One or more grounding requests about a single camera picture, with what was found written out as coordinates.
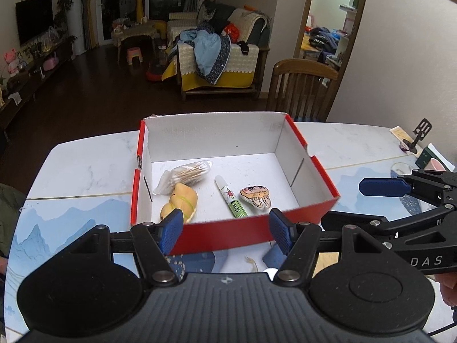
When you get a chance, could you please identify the pink plush pig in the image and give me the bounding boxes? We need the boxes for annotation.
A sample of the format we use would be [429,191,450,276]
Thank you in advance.
[3,48,19,77]

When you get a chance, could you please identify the black television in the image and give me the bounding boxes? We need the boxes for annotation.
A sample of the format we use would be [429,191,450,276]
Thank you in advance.
[15,0,53,46]

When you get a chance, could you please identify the red white cardboard box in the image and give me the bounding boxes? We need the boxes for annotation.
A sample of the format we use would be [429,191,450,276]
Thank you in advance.
[131,111,339,255]

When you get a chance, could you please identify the wooden dining chair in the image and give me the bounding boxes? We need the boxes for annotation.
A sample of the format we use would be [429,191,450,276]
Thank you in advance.
[266,58,338,122]

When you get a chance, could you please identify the person right hand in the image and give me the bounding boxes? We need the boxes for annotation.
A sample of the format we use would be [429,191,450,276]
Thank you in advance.
[434,273,457,307]

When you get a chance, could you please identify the pink plastic stool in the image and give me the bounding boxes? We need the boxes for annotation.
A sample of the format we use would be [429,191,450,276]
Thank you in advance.
[126,47,143,66]

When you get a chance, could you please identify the green white glue tube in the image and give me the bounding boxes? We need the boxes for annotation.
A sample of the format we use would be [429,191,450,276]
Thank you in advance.
[215,175,248,218]

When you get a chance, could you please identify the sofa with white cover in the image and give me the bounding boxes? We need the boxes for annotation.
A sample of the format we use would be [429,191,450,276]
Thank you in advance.
[162,0,270,98]

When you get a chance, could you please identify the mushroom cartoon sticker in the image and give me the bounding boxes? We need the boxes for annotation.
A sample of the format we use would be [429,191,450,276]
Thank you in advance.
[239,185,271,210]

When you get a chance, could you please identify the black phone stand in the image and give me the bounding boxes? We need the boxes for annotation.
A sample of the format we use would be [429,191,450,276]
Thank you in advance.
[408,118,432,153]

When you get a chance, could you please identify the pink mug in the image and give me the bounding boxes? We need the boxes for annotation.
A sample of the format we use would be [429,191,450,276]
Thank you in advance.
[425,158,446,172]

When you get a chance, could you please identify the bag of cotton swabs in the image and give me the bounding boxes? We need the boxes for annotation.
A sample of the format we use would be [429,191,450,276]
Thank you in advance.
[153,160,212,195]

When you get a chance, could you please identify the light blue jacket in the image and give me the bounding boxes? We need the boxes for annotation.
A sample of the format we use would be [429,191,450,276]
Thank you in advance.
[180,29,221,77]

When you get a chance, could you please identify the yellow giraffe toy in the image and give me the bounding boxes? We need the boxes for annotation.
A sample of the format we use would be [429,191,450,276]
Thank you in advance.
[135,0,148,24]

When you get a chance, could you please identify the white tower air conditioner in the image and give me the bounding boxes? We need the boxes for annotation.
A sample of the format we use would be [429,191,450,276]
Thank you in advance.
[67,0,85,56]

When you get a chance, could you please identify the small round coffee table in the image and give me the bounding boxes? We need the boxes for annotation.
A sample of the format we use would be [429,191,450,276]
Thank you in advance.
[112,21,160,62]

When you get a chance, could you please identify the olive green jacket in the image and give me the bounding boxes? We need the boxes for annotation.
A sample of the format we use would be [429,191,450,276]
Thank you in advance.
[0,184,25,258]

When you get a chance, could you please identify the yellow squishy toy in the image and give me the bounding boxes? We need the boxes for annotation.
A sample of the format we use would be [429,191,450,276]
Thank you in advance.
[160,183,198,224]

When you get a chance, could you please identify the dark green booklet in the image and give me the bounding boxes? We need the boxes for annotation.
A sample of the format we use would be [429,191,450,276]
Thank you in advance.
[416,147,436,169]

